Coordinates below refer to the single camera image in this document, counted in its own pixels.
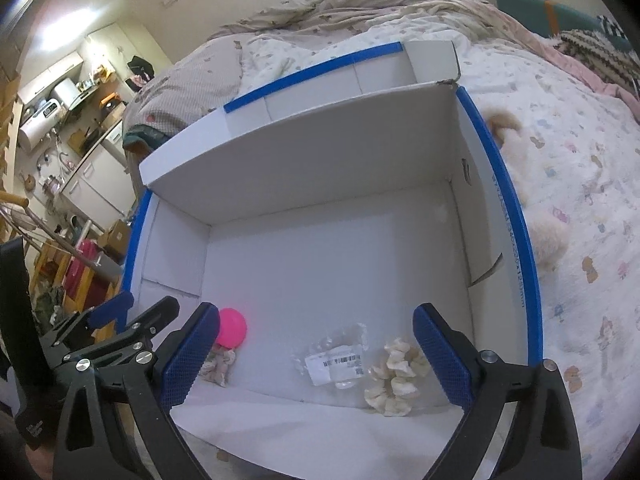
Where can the striped knitted cloth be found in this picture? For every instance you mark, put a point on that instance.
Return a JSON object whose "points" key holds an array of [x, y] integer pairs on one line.
{"points": [[606, 51]]}

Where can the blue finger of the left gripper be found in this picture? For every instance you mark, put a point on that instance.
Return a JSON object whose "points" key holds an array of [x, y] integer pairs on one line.
{"points": [[113, 310]]}

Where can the brown cardboard box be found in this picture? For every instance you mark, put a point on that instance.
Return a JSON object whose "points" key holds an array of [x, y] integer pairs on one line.
{"points": [[114, 242]]}

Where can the pink fluffy ball toy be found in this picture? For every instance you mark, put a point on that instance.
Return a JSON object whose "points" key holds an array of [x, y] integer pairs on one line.
{"points": [[232, 328]]}

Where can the small floral fabric item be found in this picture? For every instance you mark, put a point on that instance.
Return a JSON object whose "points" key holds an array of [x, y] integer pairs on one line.
{"points": [[217, 364]]}

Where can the white box with blue edges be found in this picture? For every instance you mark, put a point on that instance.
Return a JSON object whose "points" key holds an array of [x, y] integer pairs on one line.
{"points": [[347, 194]]}

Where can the clear plastic bag with label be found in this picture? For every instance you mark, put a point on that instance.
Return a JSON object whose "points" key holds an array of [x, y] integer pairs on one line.
{"points": [[338, 359]]}

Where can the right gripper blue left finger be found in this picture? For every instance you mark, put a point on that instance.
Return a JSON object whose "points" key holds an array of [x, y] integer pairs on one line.
{"points": [[182, 354]]}

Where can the cream fluffy towel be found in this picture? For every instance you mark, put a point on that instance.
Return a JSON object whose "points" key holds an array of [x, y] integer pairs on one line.
{"points": [[548, 234]]}

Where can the teal headboard cushion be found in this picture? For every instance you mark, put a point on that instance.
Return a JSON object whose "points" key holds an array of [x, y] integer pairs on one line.
{"points": [[548, 18]]}

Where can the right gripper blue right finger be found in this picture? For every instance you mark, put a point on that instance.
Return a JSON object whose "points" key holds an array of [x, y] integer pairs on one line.
{"points": [[449, 352]]}

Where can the yellow wooden chair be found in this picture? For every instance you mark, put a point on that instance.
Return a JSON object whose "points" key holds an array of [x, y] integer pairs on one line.
{"points": [[61, 285]]}

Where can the beige crumpled duvet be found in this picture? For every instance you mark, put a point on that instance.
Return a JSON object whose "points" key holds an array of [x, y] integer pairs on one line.
{"points": [[313, 20]]}

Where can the white water heater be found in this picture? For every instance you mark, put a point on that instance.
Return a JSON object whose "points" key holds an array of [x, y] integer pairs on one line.
{"points": [[34, 130]]}

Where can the cream scrunchie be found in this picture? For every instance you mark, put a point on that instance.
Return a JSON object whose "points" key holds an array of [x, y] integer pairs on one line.
{"points": [[395, 380]]}

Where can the white kitchen cabinet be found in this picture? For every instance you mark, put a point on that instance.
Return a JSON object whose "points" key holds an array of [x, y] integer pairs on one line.
{"points": [[100, 188]]}

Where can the white patterned bed blanket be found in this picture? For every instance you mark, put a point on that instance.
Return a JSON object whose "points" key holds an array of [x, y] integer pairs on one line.
{"points": [[586, 149]]}

